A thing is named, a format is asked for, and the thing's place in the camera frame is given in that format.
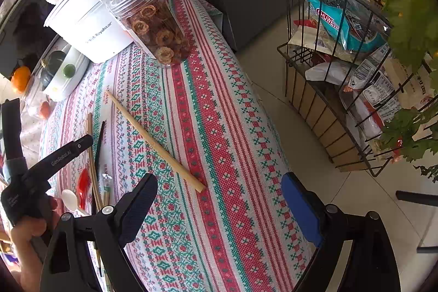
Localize wrapped disposable chopsticks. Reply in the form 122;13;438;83
102;174;113;206

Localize white Royalstar electric pot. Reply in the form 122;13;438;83
43;0;261;65

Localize dark green pumpkin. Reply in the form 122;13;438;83
40;50;66;90

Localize red plastic spoon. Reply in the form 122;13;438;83
76;168;91;210

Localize orange tangerine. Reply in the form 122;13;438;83
10;66;31;93

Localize green leafy vegetables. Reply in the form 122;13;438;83
379;0;437;181

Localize teal snack bag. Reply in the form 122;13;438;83
307;0;385;53

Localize jar of dried hawthorn slices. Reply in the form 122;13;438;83
109;0;191;66

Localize bamboo chopstick pair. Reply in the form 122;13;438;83
86;113;103;211

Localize patterned tablecloth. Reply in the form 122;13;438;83
39;0;311;291

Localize long thick bamboo chopstick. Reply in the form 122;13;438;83
105;90;206;193

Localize white ceramic casserole dish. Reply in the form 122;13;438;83
43;44;90;102

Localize black wire storage rack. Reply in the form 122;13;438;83
278;0;421;176

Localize white plastic spoon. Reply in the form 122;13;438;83
61;189;88;216

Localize person's left hand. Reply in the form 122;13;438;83
10;216;48;291

